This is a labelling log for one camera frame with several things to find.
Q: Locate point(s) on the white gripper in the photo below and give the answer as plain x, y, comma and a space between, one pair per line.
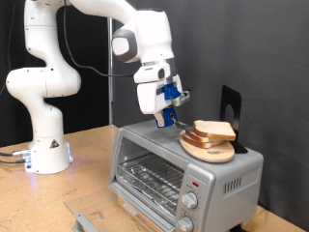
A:
149, 96

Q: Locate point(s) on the black spatula with blue block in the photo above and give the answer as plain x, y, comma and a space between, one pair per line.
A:
170, 116

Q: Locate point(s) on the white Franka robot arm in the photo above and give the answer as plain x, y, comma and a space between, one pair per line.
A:
48, 141

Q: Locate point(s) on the silver oven knob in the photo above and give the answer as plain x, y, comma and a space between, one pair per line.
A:
190, 199
185, 224

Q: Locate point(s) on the silver toaster oven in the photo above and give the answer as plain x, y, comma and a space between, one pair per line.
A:
231, 167

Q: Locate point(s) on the vertical metal pole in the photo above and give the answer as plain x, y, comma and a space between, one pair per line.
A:
110, 96

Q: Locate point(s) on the round wooden cutting board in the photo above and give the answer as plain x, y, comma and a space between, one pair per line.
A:
209, 154

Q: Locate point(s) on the black backdrop cloth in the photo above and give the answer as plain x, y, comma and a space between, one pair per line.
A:
87, 103

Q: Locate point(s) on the black metal bookend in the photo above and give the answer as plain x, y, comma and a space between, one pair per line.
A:
236, 103

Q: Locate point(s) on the dark grey backdrop cloth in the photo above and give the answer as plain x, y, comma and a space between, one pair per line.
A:
225, 48

